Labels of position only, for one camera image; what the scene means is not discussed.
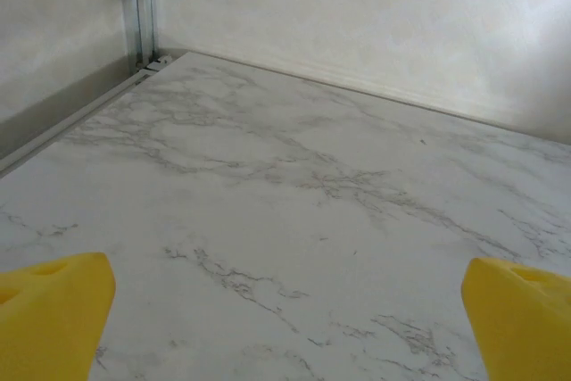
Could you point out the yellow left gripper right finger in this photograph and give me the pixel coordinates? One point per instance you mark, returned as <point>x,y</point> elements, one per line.
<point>526,327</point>

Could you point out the aluminium frame post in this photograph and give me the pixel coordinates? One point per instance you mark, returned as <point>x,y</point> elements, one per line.
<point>140,6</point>

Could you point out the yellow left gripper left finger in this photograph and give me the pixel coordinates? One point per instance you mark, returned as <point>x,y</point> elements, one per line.
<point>49,318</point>

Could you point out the aluminium table side rail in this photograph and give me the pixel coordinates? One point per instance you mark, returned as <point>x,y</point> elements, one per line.
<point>67,120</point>

